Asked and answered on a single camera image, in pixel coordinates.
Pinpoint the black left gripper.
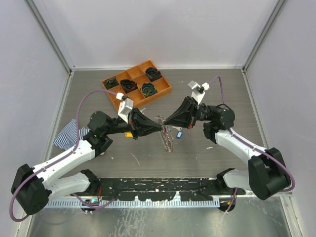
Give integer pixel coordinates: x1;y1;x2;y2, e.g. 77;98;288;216
104;106;162;140

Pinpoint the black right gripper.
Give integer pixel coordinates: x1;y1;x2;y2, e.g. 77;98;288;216
164;96;218;129

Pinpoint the key with yellow tag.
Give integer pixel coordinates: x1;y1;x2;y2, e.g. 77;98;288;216
125;132;134;138

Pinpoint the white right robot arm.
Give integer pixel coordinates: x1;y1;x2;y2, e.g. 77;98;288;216
164;96;295;200

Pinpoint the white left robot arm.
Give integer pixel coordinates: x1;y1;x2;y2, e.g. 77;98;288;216
9;108;162;221

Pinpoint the blue yellow rolled tie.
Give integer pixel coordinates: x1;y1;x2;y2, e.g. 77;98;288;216
140;82;158;98

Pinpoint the orange compartment tray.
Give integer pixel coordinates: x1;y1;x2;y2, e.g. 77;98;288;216
101;60;172;110

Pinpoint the dark rolled tie far left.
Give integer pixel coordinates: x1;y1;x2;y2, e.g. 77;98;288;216
103;77;119;90

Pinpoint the blue striped cloth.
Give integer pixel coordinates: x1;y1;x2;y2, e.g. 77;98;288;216
53;119;78;151

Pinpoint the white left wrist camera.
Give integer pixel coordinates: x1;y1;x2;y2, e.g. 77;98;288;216
118;98;134;123

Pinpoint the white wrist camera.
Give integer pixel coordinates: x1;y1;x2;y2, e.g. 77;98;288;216
188;80;209;105
118;98;134;123

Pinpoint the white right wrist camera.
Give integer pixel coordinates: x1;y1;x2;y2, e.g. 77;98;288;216
188;80;209;105

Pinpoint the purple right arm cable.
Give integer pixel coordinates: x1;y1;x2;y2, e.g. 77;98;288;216
208;75;296;213

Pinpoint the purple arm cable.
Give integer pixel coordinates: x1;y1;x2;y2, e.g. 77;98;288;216
9;89;124;222
208;75;296;213

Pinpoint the black mounting base plate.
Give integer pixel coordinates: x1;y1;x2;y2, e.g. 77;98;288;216
76;178;234;201

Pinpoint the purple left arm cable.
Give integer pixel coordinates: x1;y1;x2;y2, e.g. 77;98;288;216
9;89;124;222

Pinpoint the slotted cable duct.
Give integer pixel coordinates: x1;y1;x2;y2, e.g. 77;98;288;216
45;196;220;209

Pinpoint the left aluminium frame post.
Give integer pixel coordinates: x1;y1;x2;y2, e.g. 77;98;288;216
24;0;76;75

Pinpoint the aluminium corner post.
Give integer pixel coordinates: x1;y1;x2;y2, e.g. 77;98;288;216
242;0;289;73

